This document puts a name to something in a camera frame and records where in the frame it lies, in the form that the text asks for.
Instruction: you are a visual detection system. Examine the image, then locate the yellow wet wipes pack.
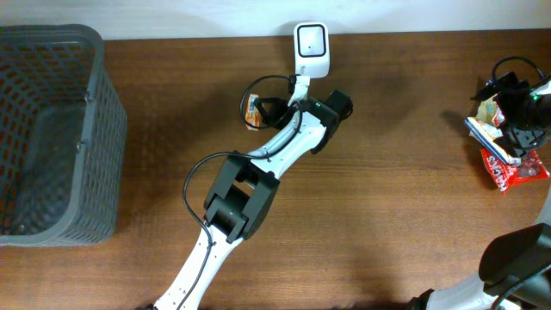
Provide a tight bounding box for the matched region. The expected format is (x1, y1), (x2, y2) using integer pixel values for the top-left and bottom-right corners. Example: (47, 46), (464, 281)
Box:
(464, 80), (522, 166)

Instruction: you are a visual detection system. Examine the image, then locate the orange tissue pack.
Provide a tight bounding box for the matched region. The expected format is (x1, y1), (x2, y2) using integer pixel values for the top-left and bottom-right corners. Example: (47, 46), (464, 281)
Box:
(245, 94), (262, 131)

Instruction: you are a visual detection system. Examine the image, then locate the grey plastic mesh basket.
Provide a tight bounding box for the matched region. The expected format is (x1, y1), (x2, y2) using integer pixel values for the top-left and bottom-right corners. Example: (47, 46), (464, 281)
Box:
(1, 24), (127, 247)

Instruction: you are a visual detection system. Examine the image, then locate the red snack bag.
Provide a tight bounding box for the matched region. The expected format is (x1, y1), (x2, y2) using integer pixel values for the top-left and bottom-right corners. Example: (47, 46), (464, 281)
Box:
(480, 148), (550, 195)

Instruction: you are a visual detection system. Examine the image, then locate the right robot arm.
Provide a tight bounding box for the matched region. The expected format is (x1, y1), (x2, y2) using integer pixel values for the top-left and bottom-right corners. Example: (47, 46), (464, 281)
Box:
(406, 71), (550, 309)

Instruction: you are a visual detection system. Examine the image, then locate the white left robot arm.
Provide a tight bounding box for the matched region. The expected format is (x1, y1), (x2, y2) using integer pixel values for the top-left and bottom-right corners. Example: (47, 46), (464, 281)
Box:
(152, 90), (353, 310)

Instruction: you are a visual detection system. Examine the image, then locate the white barcode scanner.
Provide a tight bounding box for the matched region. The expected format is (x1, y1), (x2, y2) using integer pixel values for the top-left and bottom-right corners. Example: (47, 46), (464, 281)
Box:
(294, 22), (331, 78)

